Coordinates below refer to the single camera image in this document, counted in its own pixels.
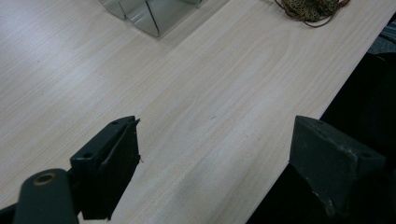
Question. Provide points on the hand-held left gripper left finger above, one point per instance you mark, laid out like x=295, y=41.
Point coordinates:
x=106, y=168

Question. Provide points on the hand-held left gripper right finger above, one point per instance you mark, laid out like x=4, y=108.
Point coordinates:
x=327, y=161

